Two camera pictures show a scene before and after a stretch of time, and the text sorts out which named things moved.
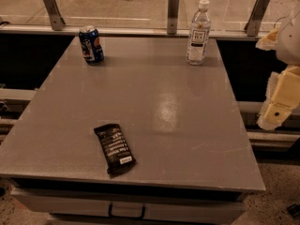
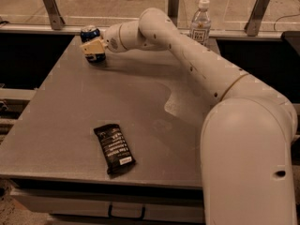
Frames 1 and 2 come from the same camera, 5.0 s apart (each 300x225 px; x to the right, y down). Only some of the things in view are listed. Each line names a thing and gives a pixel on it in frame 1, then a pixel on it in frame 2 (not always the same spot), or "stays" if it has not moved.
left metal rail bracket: x=56 y=20 stays
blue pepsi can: x=91 y=44 stays
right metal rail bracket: x=252 y=25 stays
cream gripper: x=290 y=41 -> x=112 y=39
